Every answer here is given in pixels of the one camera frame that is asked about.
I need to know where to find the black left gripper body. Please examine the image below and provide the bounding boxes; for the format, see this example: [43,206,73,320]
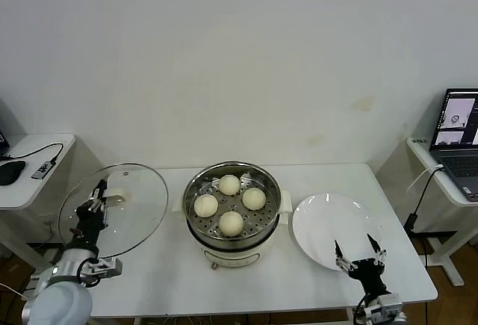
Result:
[72,204,106,248]

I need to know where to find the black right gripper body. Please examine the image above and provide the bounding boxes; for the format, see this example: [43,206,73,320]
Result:
[350,257,390,299]

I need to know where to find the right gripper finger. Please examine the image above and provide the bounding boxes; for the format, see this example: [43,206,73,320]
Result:
[333,239,356,275]
[366,232,388,267]

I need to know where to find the glass lid with cream handle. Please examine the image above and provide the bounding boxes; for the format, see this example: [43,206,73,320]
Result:
[58,163,169,259]

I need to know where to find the white steamed baozi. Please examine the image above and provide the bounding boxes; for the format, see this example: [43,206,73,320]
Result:
[218,211,245,238]
[193,194,220,218]
[241,187,267,211]
[218,174,241,196]

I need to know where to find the stainless steel steamer basket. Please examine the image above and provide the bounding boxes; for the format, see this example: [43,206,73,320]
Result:
[181,160,281,244]

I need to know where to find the steel steamer pot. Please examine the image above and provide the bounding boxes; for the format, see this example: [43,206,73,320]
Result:
[170,189,291,272]

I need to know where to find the white round plate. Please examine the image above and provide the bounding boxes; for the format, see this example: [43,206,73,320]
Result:
[291,192,382,272]

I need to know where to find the white side table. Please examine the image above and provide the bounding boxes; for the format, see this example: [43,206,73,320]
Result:
[406,136,478,287]
[0,133,78,277]

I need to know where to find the black computer mouse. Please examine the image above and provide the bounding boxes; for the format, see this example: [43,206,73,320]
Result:
[0,159,27,186]

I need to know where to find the grey open laptop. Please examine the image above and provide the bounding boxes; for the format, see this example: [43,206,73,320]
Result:
[429,87,478,202]

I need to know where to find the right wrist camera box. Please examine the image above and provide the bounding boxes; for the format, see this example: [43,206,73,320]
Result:
[364,294,405,322]

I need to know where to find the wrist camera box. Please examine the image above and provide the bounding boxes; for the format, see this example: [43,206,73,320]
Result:
[84,257,123,278]
[364,294,405,322]

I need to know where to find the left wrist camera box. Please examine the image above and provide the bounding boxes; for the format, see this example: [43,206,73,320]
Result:
[84,257,123,278]

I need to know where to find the usb hub with black cable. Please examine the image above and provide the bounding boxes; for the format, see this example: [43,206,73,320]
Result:
[0,142,64,182]

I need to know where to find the white cable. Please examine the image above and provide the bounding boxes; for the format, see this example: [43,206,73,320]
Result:
[405,164,444,196]

